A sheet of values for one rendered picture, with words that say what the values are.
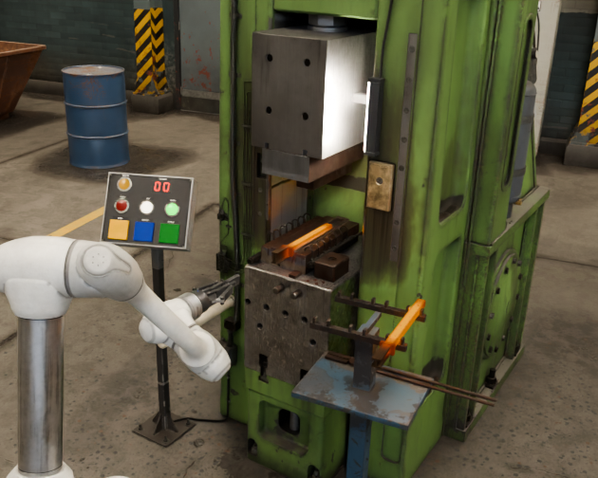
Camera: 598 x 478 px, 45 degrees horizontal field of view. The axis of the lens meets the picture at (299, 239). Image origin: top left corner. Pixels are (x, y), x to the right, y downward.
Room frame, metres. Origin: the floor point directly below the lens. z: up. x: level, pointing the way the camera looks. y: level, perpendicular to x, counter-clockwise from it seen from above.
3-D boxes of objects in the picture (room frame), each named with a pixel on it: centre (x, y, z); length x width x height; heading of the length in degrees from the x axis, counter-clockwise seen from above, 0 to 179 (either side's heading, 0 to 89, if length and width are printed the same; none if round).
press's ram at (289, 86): (2.66, -0.09, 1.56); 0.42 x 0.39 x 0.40; 149
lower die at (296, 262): (2.68, -0.05, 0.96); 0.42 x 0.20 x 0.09; 149
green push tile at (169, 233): (2.59, 0.50, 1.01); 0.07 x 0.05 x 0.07; 84
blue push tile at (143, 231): (2.60, 0.59, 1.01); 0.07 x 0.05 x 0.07; 84
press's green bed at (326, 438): (2.66, -0.10, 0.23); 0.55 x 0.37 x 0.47; 149
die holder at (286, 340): (2.66, -0.10, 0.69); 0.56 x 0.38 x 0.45; 149
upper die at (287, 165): (2.68, -0.05, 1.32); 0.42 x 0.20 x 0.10; 149
